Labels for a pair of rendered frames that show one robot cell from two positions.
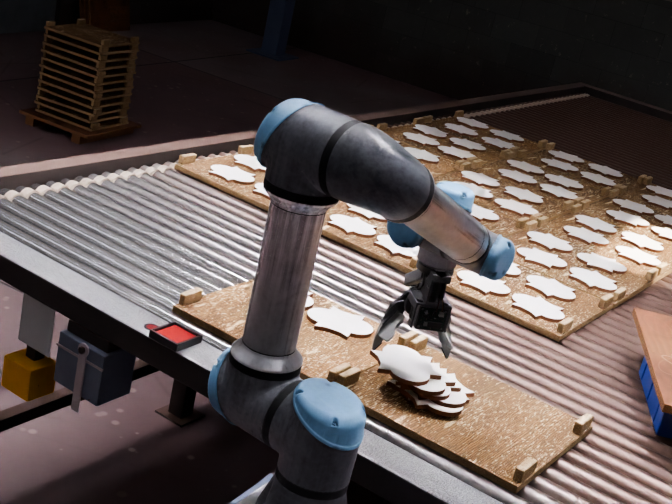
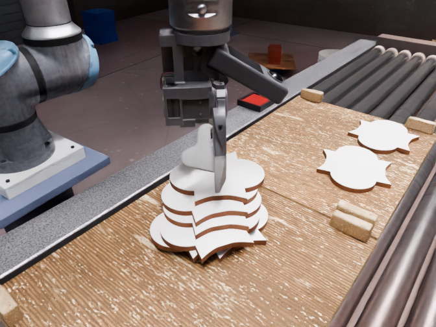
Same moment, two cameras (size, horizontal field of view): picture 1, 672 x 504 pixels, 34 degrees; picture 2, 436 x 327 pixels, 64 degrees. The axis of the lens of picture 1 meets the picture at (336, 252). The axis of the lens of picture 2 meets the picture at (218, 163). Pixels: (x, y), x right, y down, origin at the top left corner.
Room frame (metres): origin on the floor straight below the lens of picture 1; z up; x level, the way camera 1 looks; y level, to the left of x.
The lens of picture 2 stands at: (2.02, -0.63, 1.32)
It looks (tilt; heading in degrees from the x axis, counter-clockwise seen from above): 34 degrees down; 99
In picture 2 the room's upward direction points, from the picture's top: straight up
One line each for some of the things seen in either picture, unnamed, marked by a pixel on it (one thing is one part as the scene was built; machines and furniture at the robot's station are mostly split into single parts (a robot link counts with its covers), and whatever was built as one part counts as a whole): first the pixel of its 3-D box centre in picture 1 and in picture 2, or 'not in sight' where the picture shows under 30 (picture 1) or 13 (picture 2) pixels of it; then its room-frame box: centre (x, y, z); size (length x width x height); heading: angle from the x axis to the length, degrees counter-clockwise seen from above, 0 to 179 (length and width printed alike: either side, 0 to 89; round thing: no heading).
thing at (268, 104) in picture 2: (175, 336); (256, 101); (1.99, 0.28, 0.92); 0.08 x 0.08 x 0.02; 60
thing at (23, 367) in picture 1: (33, 342); not in sight; (2.17, 0.61, 0.74); 0.09 x 0.08 x 0.24; 60
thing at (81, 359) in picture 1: (92, 365); not in sight; (2.09, 0.45, 0.77); 0.14 x 0.11 x 0.18; 60
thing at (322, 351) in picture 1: (297, 327); (326, 148); (2.15, 0.04, 0.93); 0.41 x 0.35 x 0.02; 60
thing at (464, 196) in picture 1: (448, 215); not in sight; (1.93, -0.18, 1.32); 0.09 x 0.08 x 0.11; 146
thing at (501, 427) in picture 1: (463, 410); (196, 270); (1.95, -0.31, 0.93); 0.41 x 0.35 x 0.02; 59
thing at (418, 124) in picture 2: not in sight; (420, 124); (2.37, 0.15, 0.95); 0.06 x 0.02 x 0.03; 150
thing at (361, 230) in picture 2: (418, 343); (350, 225); (2.16, -0.21, 0.95); 0.06 x 0.02 x 0.03; 149
